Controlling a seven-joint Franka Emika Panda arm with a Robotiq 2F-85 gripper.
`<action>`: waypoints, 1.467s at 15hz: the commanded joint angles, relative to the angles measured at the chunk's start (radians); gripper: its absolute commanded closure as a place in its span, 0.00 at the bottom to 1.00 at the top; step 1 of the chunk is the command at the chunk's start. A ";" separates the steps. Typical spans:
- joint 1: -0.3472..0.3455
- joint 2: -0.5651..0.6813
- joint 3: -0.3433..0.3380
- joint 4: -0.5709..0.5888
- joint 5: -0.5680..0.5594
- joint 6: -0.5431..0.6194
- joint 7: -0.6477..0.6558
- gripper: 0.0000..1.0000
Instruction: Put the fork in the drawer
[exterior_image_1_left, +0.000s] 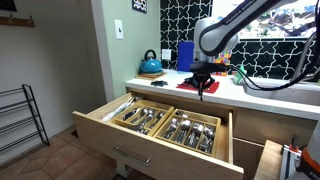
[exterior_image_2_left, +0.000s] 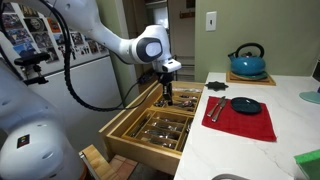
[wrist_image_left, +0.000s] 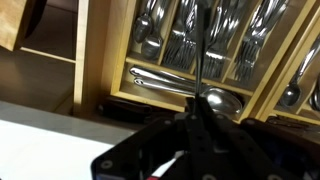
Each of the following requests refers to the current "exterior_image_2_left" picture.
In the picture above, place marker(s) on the silver table knife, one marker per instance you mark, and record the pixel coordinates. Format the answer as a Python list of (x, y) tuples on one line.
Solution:
[(216, 106)]

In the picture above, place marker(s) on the black star coaster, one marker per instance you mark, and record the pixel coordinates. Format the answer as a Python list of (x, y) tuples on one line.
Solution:
[(216, 86)]

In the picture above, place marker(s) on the wooden robot cart top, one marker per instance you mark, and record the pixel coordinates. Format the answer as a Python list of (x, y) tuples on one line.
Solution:
[(96, 160)]

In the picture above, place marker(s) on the pale teal round mat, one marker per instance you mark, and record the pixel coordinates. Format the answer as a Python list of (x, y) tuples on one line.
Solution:
[(310, 97)]

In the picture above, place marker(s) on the bamboo cutlery organiser tray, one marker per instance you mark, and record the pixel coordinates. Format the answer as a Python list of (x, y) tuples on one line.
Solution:
[(191, 92), (150, 144)]

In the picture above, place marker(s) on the silver cutlery piece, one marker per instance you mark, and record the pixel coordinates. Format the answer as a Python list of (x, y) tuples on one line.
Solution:
[(219, 111)]

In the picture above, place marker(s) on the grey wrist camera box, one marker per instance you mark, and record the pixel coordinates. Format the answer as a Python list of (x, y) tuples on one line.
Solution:
[(172, 65)]

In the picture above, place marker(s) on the wooden coat hook rail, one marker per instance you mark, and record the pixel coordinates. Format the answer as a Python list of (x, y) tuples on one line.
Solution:
[(187, 14)]

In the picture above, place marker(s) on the teal kettle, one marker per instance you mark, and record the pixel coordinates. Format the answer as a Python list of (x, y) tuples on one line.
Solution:
[(248, 63)]

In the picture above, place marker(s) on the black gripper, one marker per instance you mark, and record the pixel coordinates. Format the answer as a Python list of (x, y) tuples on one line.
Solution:
[(166, 78)]

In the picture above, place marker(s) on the silver fork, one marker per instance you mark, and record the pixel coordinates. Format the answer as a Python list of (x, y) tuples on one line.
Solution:
[(161, 103)]

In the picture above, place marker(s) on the black camera on mount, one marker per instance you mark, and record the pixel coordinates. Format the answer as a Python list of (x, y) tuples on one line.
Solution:
[(31, 60)]

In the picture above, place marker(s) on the dark framed picture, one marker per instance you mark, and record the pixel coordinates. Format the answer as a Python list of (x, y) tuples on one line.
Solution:
[(190, 4)]

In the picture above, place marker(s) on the white refrigerator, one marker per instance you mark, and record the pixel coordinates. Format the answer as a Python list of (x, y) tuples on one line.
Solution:
[(96, 86)]

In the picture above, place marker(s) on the dark round plate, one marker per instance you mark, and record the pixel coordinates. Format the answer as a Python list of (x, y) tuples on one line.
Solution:
[(246, 105)]

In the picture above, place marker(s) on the open wooden drawer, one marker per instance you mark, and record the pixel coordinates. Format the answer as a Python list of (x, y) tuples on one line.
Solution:
[(143, 156)]

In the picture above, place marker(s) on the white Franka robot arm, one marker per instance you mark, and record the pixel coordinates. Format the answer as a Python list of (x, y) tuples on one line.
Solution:
[(110, 41)]

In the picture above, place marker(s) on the kitchen sink basin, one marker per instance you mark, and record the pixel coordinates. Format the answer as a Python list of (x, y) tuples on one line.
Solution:
[(226, 177)]

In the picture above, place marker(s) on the photo print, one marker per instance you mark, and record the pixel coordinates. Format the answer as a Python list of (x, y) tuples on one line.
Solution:
[(12, 21), (54, 25), (77, 38), (33, 25), (20, 36), (42, 40)]

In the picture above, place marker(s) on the square wooden trivet board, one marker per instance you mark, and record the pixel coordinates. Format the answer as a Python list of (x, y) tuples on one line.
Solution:
[(270, 81)]

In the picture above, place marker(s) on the aluminium frame rail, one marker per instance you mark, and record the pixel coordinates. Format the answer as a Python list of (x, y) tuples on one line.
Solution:
[(85, 166)]

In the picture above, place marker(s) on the red cloth placemat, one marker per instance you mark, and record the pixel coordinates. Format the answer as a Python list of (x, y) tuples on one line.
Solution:
[(240, 126)]

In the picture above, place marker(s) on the white light switch plate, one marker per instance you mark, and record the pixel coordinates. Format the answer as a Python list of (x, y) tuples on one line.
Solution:
[(211, 21)]

